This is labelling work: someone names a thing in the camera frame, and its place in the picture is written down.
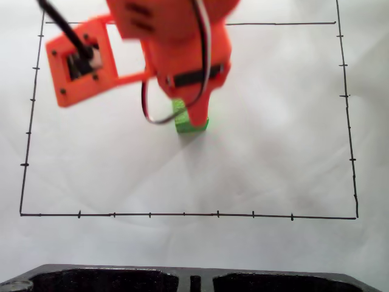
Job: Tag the green cube block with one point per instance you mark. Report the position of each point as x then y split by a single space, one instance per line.
182 124

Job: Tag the black foam tray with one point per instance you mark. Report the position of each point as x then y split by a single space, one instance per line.
106 267

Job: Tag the black camera module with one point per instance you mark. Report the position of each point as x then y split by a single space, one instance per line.
77 65

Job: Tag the white paper sheet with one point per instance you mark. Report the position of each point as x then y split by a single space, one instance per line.
273 152

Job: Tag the orange camera mount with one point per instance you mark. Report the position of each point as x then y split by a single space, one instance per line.
57 61

